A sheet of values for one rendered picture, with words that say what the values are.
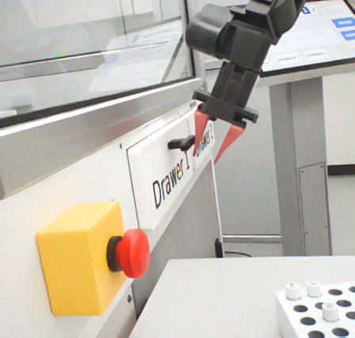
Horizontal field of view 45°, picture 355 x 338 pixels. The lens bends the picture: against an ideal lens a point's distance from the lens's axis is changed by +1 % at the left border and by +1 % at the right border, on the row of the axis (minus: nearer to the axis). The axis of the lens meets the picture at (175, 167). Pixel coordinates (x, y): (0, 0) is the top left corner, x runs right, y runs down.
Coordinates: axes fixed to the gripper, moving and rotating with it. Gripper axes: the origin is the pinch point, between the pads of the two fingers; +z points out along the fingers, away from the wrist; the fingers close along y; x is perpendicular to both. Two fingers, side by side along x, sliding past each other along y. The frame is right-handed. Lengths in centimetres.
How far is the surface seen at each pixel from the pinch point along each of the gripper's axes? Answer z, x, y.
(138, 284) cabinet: 16.2, 16.1, 1.8
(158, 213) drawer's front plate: 7.1, 12.6, 2.8
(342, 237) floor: 54, -168, -84
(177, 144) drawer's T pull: -0.6, 3.4, 4.6
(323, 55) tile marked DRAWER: -26, -84, -22
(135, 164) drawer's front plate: 0.7, 16.4, 7.5
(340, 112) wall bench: -4, -288, -80
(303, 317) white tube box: 2.4, 32.4, -13.4
